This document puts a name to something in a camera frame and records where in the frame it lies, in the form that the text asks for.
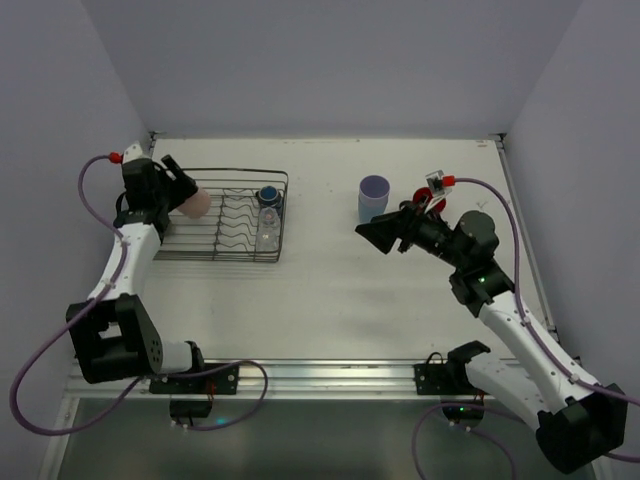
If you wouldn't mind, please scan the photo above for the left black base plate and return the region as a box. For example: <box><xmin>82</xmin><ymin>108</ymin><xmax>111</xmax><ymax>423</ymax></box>
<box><xmin>148</xmin><ymin>362</ymin><xmax>240</xmax><ymax>396</ymax></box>

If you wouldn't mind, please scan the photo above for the lavender plastic cup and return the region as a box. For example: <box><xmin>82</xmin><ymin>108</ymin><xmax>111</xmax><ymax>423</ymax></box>
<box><xmin>358</xmin><ymin>175</ymin><xmax>390</xmax><ymax>208</ymax></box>

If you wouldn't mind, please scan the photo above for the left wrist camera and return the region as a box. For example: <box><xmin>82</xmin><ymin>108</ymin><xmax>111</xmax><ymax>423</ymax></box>
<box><xmin>122</xmin><ymin>142</ymin><xmax>147</xmax><ymax>164</ymax></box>

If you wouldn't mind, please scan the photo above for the clear glass near blue cup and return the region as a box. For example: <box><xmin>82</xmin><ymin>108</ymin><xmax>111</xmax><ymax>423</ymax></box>
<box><xmin>258</xmin><ymin>207</ymin><xmax>281</xmax><ymax>236</ymax></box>

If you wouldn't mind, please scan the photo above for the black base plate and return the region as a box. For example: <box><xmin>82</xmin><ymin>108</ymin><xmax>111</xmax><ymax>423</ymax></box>
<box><xmin>148</xmin><ymin>362</ymin><xmax>240</xmax><ymax>396</ymax></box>
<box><xmin>413</xmin><ymin>352</ymin><xmax>455</xmax><ymax>396</ymax></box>

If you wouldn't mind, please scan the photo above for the aluminium mounting rail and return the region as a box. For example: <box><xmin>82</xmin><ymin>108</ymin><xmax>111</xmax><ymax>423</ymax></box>
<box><xmin>64</xmin><ymin>355</ymin><xmax>591</xmax><ymax>401</ymax></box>

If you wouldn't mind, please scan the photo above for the light blue plastic cup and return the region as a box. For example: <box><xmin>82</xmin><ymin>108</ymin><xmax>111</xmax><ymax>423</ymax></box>
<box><xmin>358</xmin><ymin>198</ymin><xmax>388</xmax><ymax>224</ymax></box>

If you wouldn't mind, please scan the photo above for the wire dish rack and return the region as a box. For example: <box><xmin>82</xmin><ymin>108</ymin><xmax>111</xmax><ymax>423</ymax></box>
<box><xmin>155</xmin><ymin>168</ymin><xmax>289</xmax><ymax>263</ymax></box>

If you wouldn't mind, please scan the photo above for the purple cable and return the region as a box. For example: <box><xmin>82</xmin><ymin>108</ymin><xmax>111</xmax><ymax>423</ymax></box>
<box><xmin>442</xmin><ymin>173</ymin><xmax>640</xmax><ymax>464</ymax></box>
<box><xmin>9</xmin><ymin>151</ymin><xmax>146</xmax><ymax>437</ymax></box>

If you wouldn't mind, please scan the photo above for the controller box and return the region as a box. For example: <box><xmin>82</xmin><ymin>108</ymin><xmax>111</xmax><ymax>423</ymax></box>
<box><xmin>169</xmin><ymin>400</ymin><xmax>212</xmax><ymax>426</ymax></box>
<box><xmin>441</xmin><ymin>400</ymin><xmax>484</xmax><ymax>428</ymax></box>

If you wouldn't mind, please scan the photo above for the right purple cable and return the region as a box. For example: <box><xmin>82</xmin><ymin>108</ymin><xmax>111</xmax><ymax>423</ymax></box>
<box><xmin>442</xmin><ymin>173</ymin><xmax>640</xmax><ymax>464</ymax></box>

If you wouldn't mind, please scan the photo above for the pink mug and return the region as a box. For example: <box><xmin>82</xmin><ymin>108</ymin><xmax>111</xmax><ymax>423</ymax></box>
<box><xmin>176</xmin><ymin>188</ymin><xmax>211</xmax><ymax>219</ymax></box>

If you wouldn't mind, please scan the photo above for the dark blue cup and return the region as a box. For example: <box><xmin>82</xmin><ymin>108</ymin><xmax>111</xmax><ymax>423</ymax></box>
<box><xmin>255</xmin><ymin>185</ymin><xmax>283</xmax><ymax>211</ymax></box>

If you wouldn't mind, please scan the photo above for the right controller box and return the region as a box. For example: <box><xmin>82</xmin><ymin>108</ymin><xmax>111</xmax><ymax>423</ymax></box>
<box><xmin>441</xmin><ymin>400</ymin><xmax>484</xmax><ymax>428</ymax></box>

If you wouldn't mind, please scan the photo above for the red mug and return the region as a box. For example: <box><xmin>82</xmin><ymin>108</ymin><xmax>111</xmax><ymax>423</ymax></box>
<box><xmin>399</xmin><ymin>187</ymin><xmax>451</xmax><ymax>216</ymax></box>

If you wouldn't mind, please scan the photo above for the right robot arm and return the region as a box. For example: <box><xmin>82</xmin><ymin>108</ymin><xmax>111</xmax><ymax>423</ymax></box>
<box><xmin>355</xmin><ymin>204</ymin><xmax>628</xmax><ymax>474</ymax></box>

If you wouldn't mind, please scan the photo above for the left controller box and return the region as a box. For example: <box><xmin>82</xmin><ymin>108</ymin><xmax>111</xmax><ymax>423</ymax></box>
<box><xmin>169</xmin><ymin>400</ymin><xmax>212</xmax><ymax>426</ymax></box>

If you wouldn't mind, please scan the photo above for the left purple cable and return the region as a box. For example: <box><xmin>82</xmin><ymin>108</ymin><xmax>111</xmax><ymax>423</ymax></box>
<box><xmin>9</xmin><ymin>151</ymin><xmax>146</xmax><ymax>437</ymax></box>

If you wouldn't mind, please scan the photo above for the clear glass at rack front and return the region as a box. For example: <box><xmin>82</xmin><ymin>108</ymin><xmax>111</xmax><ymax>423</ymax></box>
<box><xmin>255</xmin><ymin>230</ymin><xmax>280</xmax><ymax>253</ymax></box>

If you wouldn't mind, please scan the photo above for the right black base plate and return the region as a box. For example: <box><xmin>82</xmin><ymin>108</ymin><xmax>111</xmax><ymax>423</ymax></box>
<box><xmin>413</xmin><ymin>352</ymin><xmax>455</xmax><ymax>396</ymax></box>

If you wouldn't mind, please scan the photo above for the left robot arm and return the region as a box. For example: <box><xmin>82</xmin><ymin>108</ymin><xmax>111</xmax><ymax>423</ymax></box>
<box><xmin>66</xmin><ymin>155</ymin><xmax>204</xmax><ymax>384</ymax></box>

